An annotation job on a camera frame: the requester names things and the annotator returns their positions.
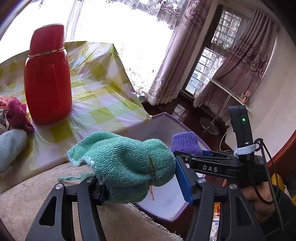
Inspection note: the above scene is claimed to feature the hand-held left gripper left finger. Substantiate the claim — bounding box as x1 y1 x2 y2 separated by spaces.
25 176 109 241

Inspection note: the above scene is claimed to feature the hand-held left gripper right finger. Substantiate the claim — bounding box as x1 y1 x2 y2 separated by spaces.
174 156 266 241

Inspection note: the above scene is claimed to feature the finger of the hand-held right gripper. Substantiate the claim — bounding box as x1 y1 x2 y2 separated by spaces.
173 150 236 163

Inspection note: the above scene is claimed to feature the white box with purple trim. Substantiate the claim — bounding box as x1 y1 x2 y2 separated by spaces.
126 112 212 223

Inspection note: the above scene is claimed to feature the purple knitted sock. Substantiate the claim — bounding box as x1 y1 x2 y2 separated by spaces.
171 132 204 156

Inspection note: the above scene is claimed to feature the green microfiber towel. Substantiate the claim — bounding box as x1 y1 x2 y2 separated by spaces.
58 131 176 204

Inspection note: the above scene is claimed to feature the magenta knitted sock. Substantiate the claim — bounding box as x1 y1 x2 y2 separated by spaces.
6 97 35 133

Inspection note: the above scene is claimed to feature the person's right hand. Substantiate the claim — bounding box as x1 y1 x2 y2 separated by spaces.
222 179 278 224

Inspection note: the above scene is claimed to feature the white shelf with metal leg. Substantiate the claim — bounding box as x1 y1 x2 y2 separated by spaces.
200 79 252 136

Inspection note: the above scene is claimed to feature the brown wooden furniture edge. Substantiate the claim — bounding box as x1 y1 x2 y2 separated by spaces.
267 130 296 169

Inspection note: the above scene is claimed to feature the colourful packet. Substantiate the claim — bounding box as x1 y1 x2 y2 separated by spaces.
211 203 223 241

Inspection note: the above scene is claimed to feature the yellow object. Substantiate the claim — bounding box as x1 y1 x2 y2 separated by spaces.
271 173 285 193

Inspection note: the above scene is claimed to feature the patterned pink curtain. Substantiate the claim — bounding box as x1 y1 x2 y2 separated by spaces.
147 0 222 107
193 9 278 127

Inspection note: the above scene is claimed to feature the dark framed window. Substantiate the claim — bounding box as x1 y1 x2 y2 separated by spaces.
183 7 250 98

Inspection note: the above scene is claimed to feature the yellow checkered plastic tablecloth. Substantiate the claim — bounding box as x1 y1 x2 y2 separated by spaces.
0 41 153 194

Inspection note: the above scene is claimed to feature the light blue cloth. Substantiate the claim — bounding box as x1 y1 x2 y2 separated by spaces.
0 128 28 178

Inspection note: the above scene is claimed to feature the sheer lace curtain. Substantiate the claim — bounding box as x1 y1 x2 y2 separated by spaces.
39 0 192 98

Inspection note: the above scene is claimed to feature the red thermos jug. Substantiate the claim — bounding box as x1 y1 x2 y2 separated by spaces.
24 24 73 126

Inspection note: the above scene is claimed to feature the pink cloth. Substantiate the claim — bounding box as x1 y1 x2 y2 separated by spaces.
0 96 12 109

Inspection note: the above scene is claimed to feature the white cable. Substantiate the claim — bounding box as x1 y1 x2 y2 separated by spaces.
220 130 234 151

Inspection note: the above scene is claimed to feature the black lanyard cord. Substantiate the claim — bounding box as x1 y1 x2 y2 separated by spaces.
253 138 285 232

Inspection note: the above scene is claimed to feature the grey drawstring pouch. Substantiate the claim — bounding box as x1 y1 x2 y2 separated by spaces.
0 108 10 135

